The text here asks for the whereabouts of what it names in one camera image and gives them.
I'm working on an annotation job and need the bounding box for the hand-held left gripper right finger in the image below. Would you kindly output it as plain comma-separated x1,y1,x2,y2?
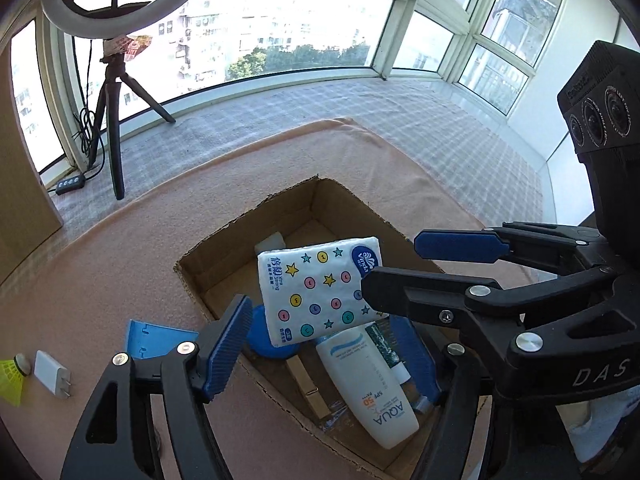
387,314,493,480

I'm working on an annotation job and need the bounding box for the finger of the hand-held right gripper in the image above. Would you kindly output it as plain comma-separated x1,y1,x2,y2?
414,221,608,277
361,266,618,361

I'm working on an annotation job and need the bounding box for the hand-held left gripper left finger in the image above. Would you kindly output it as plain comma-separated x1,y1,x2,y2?
60,294,254,480

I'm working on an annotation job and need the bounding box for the blue round case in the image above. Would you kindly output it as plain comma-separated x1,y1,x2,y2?
247,305,301,360

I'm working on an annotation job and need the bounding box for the green and white tube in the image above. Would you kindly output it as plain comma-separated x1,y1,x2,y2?
365,322,411,383

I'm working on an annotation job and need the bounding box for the white sunscreen bottle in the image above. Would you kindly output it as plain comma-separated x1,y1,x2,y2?
315,325,420,450

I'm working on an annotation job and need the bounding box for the blue plastic phone stand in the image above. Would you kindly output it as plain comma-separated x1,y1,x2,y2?
125,319,201,361

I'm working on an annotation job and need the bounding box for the wooden clothespin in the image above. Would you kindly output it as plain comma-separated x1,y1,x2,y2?
286,355,332,418

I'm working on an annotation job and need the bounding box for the cardboard box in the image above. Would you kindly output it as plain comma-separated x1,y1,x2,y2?
173,175,493,480

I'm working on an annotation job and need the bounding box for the white dotted tissue pack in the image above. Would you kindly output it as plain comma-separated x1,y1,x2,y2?
257,236,390,347

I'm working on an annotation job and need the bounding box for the white charger plug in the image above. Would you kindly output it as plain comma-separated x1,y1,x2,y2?
33,350,74,400

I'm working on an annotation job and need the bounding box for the yellow shuttlecock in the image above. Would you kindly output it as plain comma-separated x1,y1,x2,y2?
0,353,32,407

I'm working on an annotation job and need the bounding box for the person's right hand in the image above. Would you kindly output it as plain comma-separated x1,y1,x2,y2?
555,390,640,463

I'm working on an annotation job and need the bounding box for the black tripod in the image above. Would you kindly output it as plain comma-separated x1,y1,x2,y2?
89,55,177,201

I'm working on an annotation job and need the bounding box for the large wooden board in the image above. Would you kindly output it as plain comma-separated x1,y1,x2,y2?
0,57,63,286

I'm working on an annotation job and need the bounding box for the orange wrapper on tripod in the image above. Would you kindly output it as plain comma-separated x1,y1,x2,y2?
102,34,153,63

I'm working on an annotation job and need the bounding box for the white window frame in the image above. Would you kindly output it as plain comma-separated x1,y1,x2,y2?
10,0,621,176

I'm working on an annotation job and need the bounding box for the black cable controller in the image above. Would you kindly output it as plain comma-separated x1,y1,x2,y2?
55,172,86,196

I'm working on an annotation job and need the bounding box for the black ring light cable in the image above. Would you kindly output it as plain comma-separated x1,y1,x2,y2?
47,35,108,193

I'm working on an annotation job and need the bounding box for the white ring light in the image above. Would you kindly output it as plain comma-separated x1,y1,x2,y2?
41,0,223,42

